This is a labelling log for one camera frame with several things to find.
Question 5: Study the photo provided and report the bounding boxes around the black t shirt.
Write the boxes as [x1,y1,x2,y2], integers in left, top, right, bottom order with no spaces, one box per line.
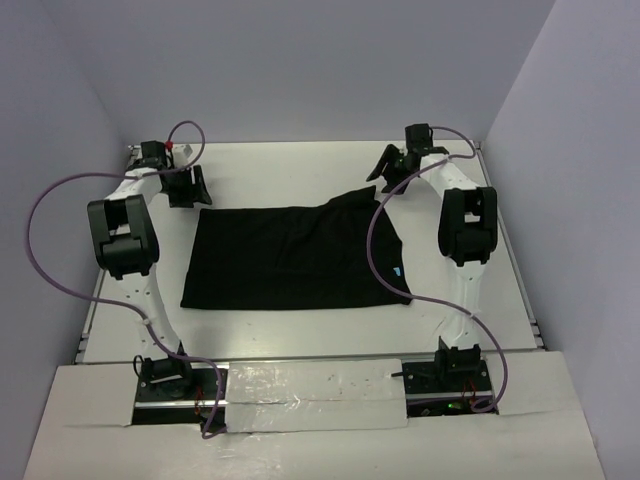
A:
[180,186,411,311]

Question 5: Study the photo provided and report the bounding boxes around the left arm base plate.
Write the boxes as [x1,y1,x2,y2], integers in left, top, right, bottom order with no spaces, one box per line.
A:
[131,368,219,430]

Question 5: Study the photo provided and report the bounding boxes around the purple cable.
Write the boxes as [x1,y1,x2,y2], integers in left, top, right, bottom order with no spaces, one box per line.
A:
[367,124,511,414]
[27,119,230,439]

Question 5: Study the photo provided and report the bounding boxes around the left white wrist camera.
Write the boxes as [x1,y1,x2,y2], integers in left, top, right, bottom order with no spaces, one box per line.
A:
[164,141,193,158]

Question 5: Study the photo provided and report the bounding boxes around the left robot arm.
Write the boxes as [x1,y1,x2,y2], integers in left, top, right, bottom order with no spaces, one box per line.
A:
[87,141,212,399]

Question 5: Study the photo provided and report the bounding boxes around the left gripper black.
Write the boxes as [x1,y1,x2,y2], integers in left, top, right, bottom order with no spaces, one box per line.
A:
[161,165,212,209]

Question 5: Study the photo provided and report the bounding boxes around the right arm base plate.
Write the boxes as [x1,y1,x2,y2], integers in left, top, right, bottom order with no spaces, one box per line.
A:
[393,360,494,418]

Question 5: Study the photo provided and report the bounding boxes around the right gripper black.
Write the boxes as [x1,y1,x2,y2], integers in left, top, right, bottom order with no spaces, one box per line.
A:
[367,143,415,196]

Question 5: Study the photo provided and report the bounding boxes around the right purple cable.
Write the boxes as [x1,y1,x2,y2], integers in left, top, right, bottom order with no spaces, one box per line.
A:
[367,124,511,414]

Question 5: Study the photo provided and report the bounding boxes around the aluminium table rail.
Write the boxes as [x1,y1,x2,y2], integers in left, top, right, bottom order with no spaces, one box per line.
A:
[74,144,140,364]

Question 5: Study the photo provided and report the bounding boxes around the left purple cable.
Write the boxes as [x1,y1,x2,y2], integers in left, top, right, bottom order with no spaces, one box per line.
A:
[27,119,230,439]

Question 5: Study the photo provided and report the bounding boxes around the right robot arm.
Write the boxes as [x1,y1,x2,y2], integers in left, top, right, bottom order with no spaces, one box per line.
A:
[367,123,498,391]

